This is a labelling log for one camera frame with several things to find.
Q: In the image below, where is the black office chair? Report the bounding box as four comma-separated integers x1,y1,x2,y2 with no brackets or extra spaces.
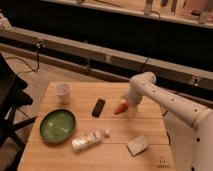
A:
0,53,35,171

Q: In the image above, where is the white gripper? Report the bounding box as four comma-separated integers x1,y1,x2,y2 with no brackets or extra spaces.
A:
121,98,138,119

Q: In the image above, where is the white sponge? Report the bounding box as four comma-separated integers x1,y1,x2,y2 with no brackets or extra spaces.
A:
127,135,149,156

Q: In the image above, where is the wooden table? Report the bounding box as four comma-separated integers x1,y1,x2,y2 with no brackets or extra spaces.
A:
17,81,177,171

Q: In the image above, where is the green bowl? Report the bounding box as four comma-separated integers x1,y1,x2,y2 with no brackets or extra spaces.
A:
40,109,76,144

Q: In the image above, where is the black cable on floor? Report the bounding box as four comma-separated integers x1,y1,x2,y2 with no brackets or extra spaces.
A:
3,39,45,75

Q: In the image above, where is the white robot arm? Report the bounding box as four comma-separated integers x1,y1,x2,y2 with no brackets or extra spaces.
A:
123,72,213,171

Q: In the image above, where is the black rectangular block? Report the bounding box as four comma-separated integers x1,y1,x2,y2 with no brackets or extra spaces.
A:
92,99,105,117

